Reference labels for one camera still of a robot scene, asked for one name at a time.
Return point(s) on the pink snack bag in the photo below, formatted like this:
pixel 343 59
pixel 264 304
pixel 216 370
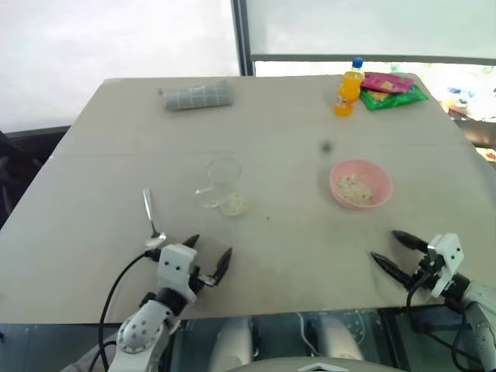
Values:
pixel 387 82

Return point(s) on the green snack bag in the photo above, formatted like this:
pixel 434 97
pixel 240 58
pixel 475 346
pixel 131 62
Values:
pixel 399 98

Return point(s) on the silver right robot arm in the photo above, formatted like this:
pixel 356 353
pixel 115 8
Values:
pixel 484 310

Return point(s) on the silver metal spoon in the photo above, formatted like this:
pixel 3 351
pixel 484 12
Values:
pixel 156 239

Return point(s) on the orange soda bottle blue cap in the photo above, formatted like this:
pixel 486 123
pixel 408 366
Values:
pixel 345 95

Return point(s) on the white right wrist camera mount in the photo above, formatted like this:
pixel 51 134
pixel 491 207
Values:
pixel 447 255

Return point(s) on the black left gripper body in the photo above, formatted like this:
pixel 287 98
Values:
pixel 197 280

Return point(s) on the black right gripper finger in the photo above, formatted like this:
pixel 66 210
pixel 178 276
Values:
pixel 391 268
pixel 410 240

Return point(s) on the grey checked rolled cloth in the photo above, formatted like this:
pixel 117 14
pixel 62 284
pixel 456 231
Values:
pixel 197 96

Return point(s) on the grey robot torso cover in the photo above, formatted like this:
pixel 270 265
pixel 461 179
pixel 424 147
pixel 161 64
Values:
pixel 321 366

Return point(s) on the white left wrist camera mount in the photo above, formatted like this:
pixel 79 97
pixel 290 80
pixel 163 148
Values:
pixel 176 265

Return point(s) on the clear glass mug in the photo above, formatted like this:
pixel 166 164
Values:
pixel 223 170

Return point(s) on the grey rounded robot leg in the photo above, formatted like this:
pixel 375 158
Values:
pixel 341 337
pixel 230 345

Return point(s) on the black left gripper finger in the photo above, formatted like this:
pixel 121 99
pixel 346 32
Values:
pixel 224 265
pixel 192 241

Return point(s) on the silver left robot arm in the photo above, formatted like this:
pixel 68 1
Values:
pixel 141 329

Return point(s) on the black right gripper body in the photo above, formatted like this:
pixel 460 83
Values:
pixel 426 273

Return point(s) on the pink plastic bowl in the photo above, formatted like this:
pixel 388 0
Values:
pixel 381 180

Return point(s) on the colourful background clutter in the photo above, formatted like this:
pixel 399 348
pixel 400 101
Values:
pixel 470 104

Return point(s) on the grey horizontal window bar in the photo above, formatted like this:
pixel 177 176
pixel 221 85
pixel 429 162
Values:
pixel 372 59

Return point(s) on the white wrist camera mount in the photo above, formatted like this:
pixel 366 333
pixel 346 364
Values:
pixel 176 265
pixel 447 255

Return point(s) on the dark window frame post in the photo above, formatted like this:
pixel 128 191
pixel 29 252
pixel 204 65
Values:
pixel 243 36

